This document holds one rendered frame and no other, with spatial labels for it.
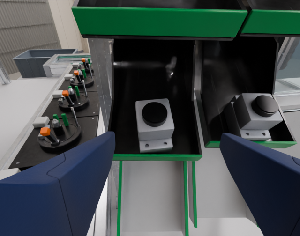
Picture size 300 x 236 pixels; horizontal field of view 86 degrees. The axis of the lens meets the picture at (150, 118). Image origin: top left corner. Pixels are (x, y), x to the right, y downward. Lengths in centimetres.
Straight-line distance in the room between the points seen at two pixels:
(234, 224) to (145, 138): 45
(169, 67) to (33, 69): 215
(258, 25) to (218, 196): 34
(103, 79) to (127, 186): 23
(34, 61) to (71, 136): 179
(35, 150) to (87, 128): 18
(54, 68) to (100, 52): 131
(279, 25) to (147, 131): 17
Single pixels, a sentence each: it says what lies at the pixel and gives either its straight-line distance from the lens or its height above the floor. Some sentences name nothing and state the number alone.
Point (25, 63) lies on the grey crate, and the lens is 240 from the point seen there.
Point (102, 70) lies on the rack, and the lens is 27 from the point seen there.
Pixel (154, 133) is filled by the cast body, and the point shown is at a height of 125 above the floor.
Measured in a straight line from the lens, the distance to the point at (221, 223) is 59.
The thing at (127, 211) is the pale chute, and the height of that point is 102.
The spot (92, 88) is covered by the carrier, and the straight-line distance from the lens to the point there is 99.
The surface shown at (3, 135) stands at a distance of 101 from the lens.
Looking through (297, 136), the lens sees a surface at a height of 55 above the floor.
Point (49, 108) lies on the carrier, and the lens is 87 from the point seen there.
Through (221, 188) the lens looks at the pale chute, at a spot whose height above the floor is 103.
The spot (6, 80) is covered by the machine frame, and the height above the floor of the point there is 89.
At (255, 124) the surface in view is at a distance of 26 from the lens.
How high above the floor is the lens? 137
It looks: 36 degrees down
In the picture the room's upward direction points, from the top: 1 degrees clockwise
